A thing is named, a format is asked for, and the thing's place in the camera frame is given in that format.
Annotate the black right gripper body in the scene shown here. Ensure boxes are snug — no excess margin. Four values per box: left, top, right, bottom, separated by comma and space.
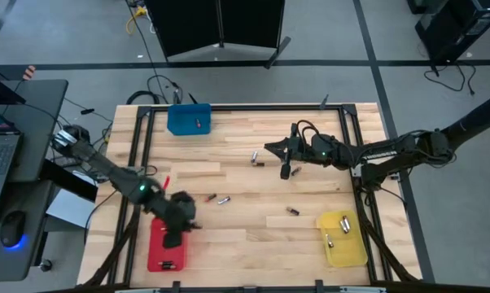
280, 121, 346, 180

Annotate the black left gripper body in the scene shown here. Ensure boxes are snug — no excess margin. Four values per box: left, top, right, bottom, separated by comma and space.
162, 210, 197, 250

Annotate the red plastic bin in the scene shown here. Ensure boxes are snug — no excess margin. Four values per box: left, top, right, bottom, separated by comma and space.
147, 216, 188, 273

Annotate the blue plastic bin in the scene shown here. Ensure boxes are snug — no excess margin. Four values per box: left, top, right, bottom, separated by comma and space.
166, 103, 212, 137

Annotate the grey flat board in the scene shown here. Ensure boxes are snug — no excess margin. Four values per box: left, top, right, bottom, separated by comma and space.
45, 189, 98, 233

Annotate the yellow plastic bin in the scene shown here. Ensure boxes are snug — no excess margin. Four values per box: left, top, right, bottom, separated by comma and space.
316, 209, 369, 269

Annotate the black divider panel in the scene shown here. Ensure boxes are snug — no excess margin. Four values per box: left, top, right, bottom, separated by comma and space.
145, 0, 222, 58
218, 0, 291, 69

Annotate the black computer mouse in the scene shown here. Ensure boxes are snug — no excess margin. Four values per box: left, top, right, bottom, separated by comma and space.
0, 210, 27, 249

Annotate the black side desk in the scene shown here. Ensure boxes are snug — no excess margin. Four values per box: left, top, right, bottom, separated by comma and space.
0, 79, 70, 282

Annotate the grey laptop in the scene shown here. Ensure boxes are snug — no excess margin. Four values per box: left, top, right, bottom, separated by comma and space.
0, 103, 23, 204

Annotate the black computer tower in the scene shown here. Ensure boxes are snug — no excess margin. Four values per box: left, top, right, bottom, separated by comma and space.
414, 0, 490, 64

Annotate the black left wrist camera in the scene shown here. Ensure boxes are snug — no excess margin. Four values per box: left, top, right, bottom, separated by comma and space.
169, 190, 196, 212

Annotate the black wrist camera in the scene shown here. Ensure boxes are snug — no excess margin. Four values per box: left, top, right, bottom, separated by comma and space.
169, 190, 196, 212
309, 133, 336, 152

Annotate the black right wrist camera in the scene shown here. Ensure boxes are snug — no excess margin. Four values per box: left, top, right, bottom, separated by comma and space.
309, 133, 336, 152

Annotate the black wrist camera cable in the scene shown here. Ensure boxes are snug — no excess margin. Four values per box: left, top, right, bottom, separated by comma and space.
295, 119, 326, 142

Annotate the black aluminium table frame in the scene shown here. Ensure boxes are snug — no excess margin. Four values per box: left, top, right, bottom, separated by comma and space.
76, 103, 423, 293

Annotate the black coiled cable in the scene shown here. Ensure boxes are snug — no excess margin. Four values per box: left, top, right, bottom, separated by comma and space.
125, 90, 161, 105

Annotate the yellow floor cable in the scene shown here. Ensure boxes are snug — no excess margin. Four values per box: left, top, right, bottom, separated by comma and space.
125, 6, 148, 36

